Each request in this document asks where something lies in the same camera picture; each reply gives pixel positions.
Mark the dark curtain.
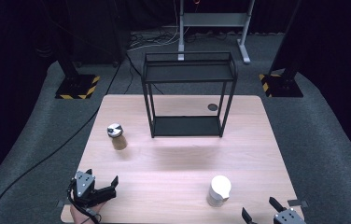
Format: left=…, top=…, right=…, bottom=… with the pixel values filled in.
left=114, top=0, right=293, bottom=35

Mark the thin black floor cable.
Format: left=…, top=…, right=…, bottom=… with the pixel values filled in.
left=122, top=52, right=165, bottom=96

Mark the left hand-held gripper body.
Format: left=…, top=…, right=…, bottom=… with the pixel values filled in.
left=67, top=171, right=118, bottom=207

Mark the grey tape strip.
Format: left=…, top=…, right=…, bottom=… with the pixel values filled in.
left=56, top=199, right=73, bottom=209
left=287, top=199, right=309, bottom=208

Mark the long black floor cable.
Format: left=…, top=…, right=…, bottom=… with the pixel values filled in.
left=0, top=61, right=122, bottom=224

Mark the black wheeled cabinet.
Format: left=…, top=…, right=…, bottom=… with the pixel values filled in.
left=67, top=0, right=129, bottom=68

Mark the glass jar with silver lid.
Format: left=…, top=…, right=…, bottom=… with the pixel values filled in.
left=106, top=122, right=129, bottom=151

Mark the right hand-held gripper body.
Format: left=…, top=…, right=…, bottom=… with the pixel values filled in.
left=273, top=207, right=307, bottom=224

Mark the tangle of floor cables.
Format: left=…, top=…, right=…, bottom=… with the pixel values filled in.
left=126, top=28, right=228, bottom=52

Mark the black stand with striped base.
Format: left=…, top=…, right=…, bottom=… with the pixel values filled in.
left=259, top=0, right=304, bottom=98
left=54, top=46, right=101, bottom=100

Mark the grey metal frame stand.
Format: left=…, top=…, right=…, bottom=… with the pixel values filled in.
left=177, top=0, right=256, bottom=65

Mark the white cup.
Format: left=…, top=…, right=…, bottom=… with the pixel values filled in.
left=206, top=175, right=232, bottom=208

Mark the person's left hand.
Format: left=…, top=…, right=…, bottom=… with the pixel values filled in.
left=69, top=202, right=106, bottom=224

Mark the black metal two-tier shelf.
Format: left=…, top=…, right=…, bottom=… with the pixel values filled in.
left=141, top=50, right=239, bottom=139

